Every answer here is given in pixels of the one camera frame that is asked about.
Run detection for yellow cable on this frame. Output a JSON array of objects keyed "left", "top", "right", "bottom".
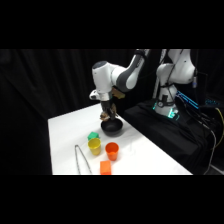
[{"left": 213, "top": 106, "right": 224, "bottom": 150}]

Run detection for orange block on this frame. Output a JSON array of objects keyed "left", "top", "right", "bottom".
[{"left": 99, "top": 159, "right": 113, "bottom": 175}]

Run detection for black cloth-covered robot stand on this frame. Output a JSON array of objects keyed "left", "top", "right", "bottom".
[{"left": 122, "top": 98, "right": 218, "bottom": 175}]

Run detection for black bowl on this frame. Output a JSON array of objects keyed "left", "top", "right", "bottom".
[{"left": 100, "top": 119, "right": 124, "bottom": 136}]

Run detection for blue cable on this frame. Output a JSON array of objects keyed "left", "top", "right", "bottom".
[{"left": 175, "top": 90, "right": 200, "bottom": 110}]

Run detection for yellow plastic cup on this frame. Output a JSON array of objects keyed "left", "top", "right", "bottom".
[{"left": 87, "top": 137, "right": 102, "bottom": 157}]

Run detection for metal tongs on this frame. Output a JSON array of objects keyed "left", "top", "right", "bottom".
[{"left": 74, "top": 143, "right": 93, "bottom": 175}]

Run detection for striped tiger plush toy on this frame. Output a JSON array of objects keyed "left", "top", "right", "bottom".
[{"left": 99, "top": 111, "right": 118, "bottom": 122}]

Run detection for black curtain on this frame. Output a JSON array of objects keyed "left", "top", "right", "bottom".
[{"left": 0, "top": 49, "right": 224, "bottom": 175}]

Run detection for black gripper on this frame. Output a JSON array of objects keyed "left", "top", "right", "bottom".
[{"left": 100, "top": 94, "right": 119, "bottom": 121}]

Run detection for orange plastic cup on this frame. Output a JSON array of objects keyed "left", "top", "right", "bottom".
[{"left": 104, "top": 141, "right": 120, "bottom": 162}]

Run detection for grey cable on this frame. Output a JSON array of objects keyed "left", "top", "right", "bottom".
[{"left": 202, "top": 128, "right": 218, "bottom": 175}]

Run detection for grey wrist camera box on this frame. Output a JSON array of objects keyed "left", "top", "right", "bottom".
[{"left": 88, "top": 88, "right": 102, "bottom": 101}]

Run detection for green block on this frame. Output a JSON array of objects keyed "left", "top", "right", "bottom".
[{"left": 87, "top": 131, "right": 100, "bottom": 141}]

